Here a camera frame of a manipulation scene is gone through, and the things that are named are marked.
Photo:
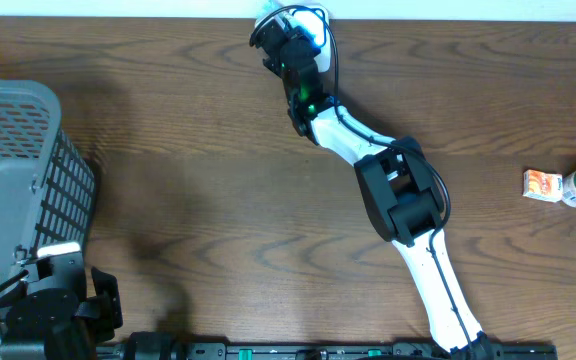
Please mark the teal wet wipes pack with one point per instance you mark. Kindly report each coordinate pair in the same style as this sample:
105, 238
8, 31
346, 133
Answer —
265, 7

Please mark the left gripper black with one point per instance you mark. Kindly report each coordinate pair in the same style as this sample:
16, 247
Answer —
104, 306

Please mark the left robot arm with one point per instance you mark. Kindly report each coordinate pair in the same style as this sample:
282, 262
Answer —
60, 311

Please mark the white barcode scanner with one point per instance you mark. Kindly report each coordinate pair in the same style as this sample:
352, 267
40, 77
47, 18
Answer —
315, 21

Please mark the small orange box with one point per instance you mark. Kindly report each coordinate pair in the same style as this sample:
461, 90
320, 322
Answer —
542, 186

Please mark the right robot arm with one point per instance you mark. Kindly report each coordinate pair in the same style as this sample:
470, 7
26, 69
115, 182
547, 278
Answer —
406, 200

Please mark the grey plastic basket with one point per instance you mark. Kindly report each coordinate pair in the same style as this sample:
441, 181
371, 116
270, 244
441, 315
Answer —
47, 190

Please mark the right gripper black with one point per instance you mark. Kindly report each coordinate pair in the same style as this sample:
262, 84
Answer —
270, 63

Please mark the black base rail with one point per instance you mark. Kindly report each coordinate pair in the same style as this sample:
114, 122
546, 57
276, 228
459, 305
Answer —
162, 346

